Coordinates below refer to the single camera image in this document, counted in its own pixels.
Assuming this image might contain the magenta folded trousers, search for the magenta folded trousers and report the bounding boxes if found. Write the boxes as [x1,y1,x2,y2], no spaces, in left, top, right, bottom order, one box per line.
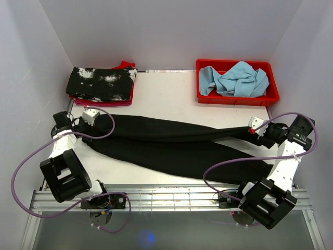
[69,85,134,107]

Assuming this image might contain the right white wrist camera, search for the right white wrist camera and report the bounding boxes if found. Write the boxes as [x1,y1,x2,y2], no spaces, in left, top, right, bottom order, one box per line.
[248,116,268,136]

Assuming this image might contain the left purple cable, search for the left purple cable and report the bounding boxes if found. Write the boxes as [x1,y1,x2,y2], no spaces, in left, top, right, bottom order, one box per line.
[11,106,132,233]

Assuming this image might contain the light blue trousers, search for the light blue trousers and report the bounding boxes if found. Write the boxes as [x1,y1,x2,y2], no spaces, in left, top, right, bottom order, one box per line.
[199,61,270,98]

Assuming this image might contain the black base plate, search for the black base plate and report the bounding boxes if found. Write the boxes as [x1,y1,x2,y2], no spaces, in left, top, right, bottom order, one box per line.
[216,189,243,208]
[80,194,126,210]

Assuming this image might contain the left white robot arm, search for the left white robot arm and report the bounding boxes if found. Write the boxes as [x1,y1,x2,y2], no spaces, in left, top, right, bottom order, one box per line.
[40,111,110,208]

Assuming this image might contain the black white patterned folded trousers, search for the black white patterned folded trousers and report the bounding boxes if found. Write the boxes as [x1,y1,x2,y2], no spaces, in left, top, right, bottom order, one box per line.
[66,66,137,102]

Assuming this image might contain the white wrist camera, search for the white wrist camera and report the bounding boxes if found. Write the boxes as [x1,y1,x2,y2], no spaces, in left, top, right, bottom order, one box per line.
[248,116,268,136]
[81,106,100,126]

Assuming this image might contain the purple cable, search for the purple cable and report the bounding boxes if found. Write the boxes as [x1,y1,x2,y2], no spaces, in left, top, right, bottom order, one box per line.
[202,111,319,228]
[11,106,132,233]

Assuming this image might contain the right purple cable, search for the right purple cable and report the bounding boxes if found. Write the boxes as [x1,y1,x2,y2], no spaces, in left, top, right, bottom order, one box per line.
[202,111,319,228]

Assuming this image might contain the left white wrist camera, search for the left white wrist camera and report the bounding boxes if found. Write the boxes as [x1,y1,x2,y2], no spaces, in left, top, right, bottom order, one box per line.
[81,106,100,126]

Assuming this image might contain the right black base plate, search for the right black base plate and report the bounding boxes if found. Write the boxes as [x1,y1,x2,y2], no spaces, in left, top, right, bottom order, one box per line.
[216,189,243,208]

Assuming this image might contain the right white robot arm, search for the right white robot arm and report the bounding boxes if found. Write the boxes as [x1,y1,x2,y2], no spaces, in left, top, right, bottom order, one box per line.
[235,115,315,229]

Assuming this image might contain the aluminium frame rail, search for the aluminium frame rail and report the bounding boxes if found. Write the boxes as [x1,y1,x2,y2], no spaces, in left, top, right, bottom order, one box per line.
[20,98,326,250]

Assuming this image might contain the red plastic bin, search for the red plastic bin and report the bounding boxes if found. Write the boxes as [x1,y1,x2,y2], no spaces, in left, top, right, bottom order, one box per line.
[196,59,279,107]

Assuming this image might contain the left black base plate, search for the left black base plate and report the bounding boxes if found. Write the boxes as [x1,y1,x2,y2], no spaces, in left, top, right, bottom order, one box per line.
[80,194,126,210]

